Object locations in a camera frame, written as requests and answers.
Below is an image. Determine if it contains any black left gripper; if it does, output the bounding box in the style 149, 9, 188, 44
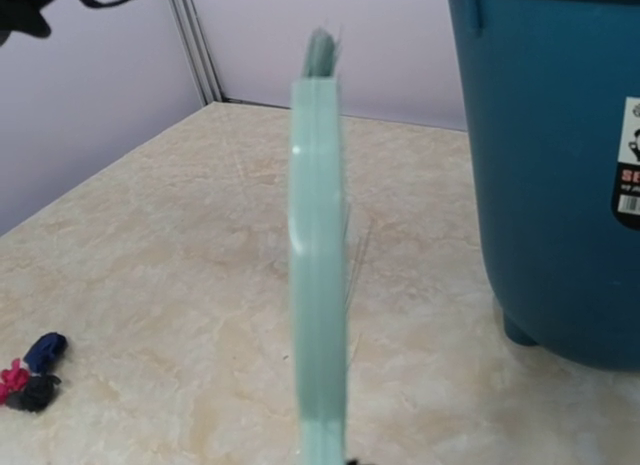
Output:
1, 0, 54, 45

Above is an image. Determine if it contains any light green hand brush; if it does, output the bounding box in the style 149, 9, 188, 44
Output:
288, 28, 348, 464

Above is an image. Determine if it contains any dark blue scrap far left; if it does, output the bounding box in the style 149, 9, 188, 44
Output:
23, 332, 68, 375

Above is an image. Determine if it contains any black scrap by pink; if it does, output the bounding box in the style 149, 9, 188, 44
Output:
5, 375, 61, 413

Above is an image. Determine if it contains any teal plastic trash bin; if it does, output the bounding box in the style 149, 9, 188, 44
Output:
448, 0, 639, 371

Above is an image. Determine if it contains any left aluminium frame post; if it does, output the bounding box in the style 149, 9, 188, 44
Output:
169, 0, 225, 106

